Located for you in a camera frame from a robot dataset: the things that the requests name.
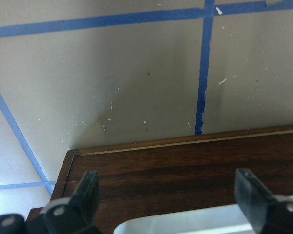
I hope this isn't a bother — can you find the white drawer handle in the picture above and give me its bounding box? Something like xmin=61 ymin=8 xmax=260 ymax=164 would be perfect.
xmin=114 ymin=204 xmax=254 ymax=234

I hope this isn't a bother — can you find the wooden drawer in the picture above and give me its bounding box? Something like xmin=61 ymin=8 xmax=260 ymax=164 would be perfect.
xmin=61 ymin=129 xmax=293 ymax=234

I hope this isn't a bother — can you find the dark brown cabinet frame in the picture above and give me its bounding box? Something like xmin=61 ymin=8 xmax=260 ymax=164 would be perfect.
xmin=25 ymin=123 xmax=293 ymax=234

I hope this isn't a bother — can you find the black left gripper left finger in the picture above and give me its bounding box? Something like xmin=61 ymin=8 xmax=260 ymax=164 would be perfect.
xmin=42 ymin=171 xmax=100 ymax=225

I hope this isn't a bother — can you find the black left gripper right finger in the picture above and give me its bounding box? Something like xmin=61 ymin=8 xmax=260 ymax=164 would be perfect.
xmin=234 ymin=168 xmax=293 ymax=234

